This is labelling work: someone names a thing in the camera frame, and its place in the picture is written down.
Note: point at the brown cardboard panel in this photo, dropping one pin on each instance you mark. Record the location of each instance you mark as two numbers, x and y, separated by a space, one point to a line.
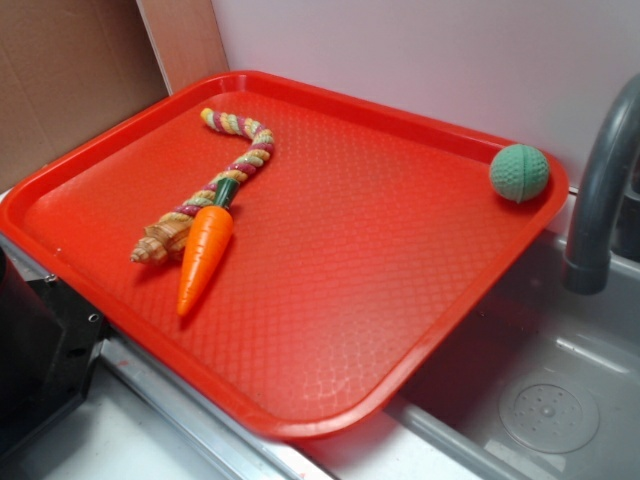
73 69

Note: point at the orange plastic toy carrot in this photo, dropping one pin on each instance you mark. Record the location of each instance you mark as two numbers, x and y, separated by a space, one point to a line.
208 238

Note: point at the gray plastic sink basin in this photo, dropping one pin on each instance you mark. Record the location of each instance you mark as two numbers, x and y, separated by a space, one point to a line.
535 383

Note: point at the green dimpled ball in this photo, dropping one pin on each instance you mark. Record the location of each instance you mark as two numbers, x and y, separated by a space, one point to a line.
519 173

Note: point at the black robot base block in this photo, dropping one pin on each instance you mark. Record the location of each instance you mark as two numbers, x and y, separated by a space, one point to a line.
50 339

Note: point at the gray toy faucet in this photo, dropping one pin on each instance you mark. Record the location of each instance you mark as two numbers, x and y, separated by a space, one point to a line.
605 218

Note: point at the red plastic tray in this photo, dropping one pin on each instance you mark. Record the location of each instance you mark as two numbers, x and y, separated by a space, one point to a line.
357 248

